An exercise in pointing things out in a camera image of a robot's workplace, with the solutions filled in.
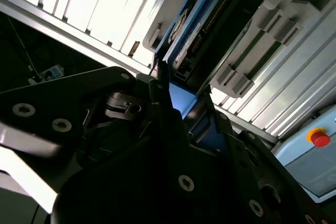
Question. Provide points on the hard disk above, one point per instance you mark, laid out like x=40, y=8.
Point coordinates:
x=231, y=14

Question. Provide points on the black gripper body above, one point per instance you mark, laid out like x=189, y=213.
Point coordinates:
x=131, y=182

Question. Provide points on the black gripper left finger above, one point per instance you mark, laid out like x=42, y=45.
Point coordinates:
x=52, y=98

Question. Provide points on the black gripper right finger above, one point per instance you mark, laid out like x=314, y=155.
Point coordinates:
x=262, y=171

